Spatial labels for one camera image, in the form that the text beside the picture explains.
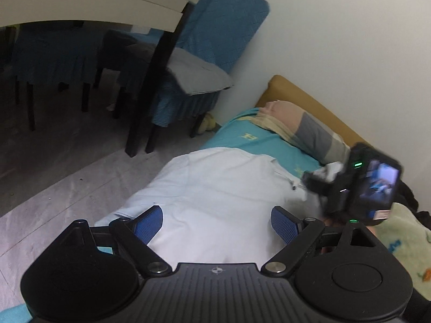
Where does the striped grey beige pillow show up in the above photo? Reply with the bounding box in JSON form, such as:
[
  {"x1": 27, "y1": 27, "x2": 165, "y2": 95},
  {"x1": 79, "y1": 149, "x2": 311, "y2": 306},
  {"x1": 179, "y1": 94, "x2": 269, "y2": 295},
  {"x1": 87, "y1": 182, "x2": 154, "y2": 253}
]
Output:
[{"x1": 248, "y1": 101, "x2": 350, "y2": 165}]

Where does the white shirt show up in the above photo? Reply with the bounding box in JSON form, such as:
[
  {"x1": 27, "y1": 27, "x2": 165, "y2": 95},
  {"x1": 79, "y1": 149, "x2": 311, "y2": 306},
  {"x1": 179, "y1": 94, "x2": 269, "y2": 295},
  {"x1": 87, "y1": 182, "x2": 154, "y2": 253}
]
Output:
[{"x1": 96, "y1": 148, "x2": 323, "y2": 268}]

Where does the grey seat cushion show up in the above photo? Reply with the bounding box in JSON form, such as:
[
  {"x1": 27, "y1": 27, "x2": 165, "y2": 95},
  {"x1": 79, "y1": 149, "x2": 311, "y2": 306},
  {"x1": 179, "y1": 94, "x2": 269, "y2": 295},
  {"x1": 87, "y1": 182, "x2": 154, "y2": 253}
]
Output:
[{"x1": 166, "y1": 47, "x2": 234, "y2": 96}]

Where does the blue covered chair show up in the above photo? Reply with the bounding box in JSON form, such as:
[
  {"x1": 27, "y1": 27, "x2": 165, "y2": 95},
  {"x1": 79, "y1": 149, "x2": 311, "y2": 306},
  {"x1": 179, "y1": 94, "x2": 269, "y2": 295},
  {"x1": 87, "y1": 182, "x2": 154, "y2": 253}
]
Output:
[
  {"x1": 101, "y1": 0, "x2": 271, "y2": 158},
  {"x1": 12, "y1": 20, "x2": 103, "y2": 131}
]

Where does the tan bed headboard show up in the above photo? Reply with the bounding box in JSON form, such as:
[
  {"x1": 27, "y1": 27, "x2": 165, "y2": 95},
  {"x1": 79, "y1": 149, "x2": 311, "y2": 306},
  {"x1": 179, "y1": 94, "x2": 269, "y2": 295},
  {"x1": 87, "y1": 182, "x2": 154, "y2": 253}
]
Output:
[{"x1": 256, "y1": 74, "x2": 366, "y2": 147}]

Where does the teal patterned bed sheet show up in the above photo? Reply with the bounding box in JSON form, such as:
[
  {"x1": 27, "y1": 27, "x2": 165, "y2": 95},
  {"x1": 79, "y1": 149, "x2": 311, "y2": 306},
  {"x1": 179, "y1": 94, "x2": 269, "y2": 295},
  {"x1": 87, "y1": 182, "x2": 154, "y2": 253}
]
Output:
[{"x1": 1, "y1": 110, "x2": 320, "y2": 322}]

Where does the white table with black legs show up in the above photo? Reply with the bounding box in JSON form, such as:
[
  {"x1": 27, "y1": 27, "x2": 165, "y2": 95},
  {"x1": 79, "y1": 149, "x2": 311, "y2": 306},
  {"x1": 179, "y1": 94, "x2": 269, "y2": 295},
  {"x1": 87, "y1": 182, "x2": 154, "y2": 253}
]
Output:
[{"x1": 1, "y1": 0, "x2": 199, "y2": 157}]

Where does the light green fleece blanket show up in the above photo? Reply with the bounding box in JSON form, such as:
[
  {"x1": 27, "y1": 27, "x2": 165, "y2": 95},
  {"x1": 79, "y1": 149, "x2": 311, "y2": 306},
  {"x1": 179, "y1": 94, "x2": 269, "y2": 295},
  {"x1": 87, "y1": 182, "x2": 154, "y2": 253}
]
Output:
[{"x1": 373, "y1": 203, "x2": 431, "y2": 300}]

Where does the black clothing pile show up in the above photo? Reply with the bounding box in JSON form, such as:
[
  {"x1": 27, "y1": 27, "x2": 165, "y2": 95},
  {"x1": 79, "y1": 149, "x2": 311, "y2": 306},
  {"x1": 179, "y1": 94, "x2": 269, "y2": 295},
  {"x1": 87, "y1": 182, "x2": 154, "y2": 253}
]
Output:
[{"x1": 394, "y1": 181, "x2": 430, "y2": 228}]

